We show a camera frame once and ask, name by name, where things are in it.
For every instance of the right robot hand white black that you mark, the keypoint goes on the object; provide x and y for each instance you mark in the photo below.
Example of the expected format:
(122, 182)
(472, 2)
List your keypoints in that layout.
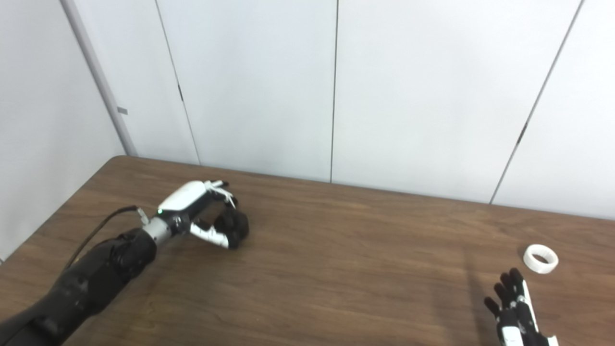
(516, 312)

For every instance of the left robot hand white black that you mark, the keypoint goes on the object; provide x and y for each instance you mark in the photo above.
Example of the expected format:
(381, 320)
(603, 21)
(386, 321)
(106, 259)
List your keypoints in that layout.
(185, 197)

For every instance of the round black plastic part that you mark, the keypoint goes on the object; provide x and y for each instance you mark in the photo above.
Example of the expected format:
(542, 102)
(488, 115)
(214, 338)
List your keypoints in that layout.
(239, 226)

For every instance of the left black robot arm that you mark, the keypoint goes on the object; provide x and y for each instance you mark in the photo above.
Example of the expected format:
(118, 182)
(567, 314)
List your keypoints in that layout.
(86, 283)

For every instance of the gray wall corner post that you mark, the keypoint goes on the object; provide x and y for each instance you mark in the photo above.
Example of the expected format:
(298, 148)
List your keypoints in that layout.
(91, 57)

